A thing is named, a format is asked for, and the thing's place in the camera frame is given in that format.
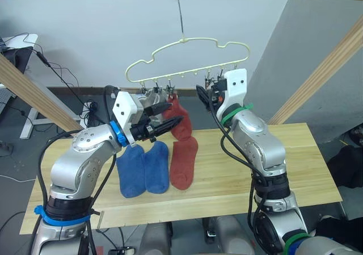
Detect black floor cables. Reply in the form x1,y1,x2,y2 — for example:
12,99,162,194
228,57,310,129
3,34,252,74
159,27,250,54
21,32,106,128

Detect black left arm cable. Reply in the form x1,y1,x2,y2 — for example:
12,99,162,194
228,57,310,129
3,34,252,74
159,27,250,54
30,84,137,255

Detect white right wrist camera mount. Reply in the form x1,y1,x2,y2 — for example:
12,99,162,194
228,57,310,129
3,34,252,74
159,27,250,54
220,68,248,116

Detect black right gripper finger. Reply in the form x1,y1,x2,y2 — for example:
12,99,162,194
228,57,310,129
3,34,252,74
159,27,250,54
196,85,213,113

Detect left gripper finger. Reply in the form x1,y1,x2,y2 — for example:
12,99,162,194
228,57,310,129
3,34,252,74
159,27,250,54
147,115,184,139
145,102,173,117

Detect cream plastic clip hanger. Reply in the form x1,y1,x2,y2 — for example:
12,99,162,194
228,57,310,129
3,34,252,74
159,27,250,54
125,36,251,84

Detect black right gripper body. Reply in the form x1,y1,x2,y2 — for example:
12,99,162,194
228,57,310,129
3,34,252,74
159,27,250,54
208,77,228,110

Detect metal hanger hook wire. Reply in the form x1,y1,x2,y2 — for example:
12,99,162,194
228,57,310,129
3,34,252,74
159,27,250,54
176,0,186,40

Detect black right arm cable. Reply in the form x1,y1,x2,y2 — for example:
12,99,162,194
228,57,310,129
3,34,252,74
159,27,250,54
209,104,273,255

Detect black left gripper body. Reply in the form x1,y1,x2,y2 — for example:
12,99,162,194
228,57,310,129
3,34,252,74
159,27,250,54
129,104,157,147

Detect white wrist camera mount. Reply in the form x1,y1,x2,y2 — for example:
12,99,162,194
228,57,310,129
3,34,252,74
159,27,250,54
220,68,248,116
112,91,144,148

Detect blue ankle sock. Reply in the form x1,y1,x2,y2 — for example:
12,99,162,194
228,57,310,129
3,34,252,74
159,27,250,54
115,144,147,199
143,140,170,195

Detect slanted wooden frame beam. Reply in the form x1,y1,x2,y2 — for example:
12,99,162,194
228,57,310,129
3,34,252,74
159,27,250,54
268,15,363,126
0,52,86,133

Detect black bag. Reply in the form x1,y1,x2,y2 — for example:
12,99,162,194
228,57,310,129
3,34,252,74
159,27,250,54
326,145,363,190

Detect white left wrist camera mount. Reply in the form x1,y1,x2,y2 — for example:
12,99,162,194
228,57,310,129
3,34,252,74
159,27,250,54
112,91,144,148

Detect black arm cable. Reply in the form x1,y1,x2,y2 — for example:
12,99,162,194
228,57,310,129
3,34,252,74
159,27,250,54
209,104,273,255
30,84,137,255

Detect red ankle sock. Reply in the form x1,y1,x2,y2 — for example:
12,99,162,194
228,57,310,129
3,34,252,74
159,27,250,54
162,94,193,142
169,136,199,191

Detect white desk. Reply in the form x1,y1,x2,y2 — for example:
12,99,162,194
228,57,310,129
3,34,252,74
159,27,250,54
0,33,85,140

